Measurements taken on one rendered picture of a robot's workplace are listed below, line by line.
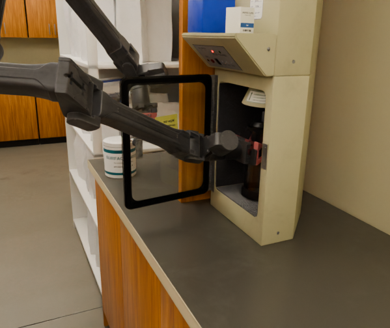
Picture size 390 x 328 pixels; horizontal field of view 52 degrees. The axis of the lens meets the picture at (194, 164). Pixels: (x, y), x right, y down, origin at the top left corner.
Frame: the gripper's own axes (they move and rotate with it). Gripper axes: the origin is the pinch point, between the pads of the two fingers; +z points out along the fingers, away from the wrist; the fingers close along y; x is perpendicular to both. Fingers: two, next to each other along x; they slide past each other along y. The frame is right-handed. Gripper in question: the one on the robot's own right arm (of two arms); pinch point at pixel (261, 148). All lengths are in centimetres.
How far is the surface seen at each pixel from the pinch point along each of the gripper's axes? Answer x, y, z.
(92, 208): 65, 130, -23
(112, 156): 14, 56, -31
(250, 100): -15.0, -3.7, -8.4
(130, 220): 25.3, 15.6, -36.5
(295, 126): -9.7, -16.7, -2.3
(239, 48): -28.5, -14.8, -20.3
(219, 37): -31.0, -8.3, -22.5
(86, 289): 116, 124, -28
